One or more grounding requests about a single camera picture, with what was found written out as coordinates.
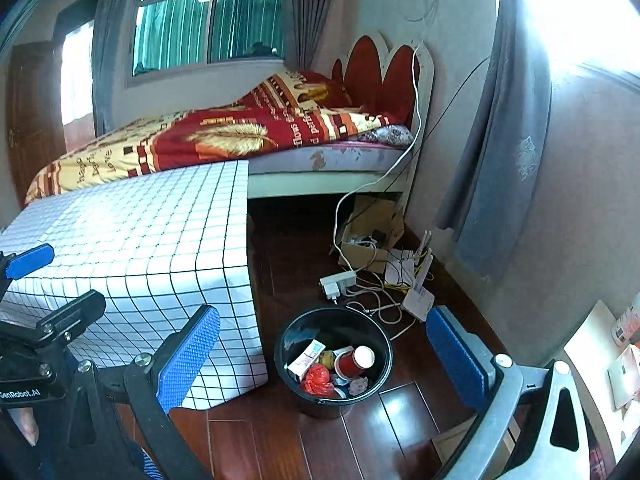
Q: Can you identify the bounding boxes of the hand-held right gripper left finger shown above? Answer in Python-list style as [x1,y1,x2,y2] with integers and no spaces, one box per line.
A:
[50,304,222,480]

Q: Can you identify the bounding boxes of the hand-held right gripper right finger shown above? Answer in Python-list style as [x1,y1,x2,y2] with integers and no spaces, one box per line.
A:
[426,306,596,480]

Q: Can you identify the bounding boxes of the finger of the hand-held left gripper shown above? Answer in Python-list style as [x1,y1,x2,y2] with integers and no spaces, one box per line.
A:
[0,243,55,286]
[30,289,107,346]

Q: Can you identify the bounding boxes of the red paper cup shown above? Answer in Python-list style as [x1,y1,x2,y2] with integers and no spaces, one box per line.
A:
[332,345,376,380]

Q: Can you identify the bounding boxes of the black plastic bucket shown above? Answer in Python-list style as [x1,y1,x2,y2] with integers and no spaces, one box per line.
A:
[274,307,393,420]

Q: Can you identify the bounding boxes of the red white drink carton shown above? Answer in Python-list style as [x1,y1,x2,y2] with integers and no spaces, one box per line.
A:
[287,340,327,377]

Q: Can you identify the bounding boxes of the red plastic bag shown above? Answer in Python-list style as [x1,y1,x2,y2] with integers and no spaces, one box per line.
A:
[300,364,335,396]

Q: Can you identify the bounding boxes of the person's left hand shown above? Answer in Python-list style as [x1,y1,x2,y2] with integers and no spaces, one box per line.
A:
[12,407,41,448]

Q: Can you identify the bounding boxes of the white router with antennas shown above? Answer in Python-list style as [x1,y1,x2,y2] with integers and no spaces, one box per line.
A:
[401,230,435,322]

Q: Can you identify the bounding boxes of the white checked tablecloth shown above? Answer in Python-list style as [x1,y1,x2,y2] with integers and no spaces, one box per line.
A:
[0,160,268,411]

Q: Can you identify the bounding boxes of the white modem box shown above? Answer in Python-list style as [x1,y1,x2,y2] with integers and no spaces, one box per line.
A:
[385,247,416,286]

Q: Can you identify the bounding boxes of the blue striped cloth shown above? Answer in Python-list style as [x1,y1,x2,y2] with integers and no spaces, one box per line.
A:
[127,442,163,480]

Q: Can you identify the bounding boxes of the white desk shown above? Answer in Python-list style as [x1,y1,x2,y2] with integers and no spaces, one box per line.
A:
[565,300,640,480]

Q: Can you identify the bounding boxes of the brown wooden door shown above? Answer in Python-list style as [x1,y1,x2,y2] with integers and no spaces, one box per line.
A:
[5,42,66,206]

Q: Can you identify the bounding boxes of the white power strip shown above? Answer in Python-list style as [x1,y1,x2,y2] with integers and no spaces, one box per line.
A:
[320,270,358,303]

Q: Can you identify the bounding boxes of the cardboard box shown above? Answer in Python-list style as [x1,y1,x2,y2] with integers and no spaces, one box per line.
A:
[339,195,406,271]

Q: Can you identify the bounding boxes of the flat white box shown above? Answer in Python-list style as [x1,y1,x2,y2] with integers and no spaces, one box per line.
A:
[607,345,640,411]

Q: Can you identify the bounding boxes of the orange white box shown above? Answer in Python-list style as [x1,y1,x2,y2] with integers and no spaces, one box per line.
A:
[610,305,640,348]

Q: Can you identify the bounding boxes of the small bright window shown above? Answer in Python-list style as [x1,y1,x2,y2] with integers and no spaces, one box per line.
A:
[60,20,96,126]

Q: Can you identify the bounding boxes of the grey patterned curtain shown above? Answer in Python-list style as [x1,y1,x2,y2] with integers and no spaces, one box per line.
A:
[435,0,553,283]

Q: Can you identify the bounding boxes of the red yellow printed blanket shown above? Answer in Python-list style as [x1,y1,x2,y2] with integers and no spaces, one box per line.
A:
[25,69,401,206]

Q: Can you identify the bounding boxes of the floral pillow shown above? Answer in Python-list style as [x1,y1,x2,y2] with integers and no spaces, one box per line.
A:
[360,124,416,147]

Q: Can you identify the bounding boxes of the floral mattress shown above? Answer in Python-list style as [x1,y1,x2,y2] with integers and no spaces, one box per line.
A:
[248,137,416,173]

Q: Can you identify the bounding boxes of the grey window curtain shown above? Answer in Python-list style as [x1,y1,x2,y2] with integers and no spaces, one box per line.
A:
[282,0,341,71]
[92,0,146,136]

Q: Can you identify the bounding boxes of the large window with green curtain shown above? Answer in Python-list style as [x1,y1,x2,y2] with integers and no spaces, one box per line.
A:
[127,0,286,78]

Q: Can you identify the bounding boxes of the dark red headboard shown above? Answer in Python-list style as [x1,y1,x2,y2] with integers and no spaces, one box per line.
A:
[332,34,435,121]

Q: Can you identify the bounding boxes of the tangled floor cables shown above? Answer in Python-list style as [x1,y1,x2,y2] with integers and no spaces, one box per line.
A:
[345,280,416,341]

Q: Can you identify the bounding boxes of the white bed frame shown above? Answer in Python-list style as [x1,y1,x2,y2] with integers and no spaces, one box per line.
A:
[247,160,426,201]

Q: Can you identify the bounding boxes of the long white cable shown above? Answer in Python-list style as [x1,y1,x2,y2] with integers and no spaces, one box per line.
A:
[330,42,423,256]

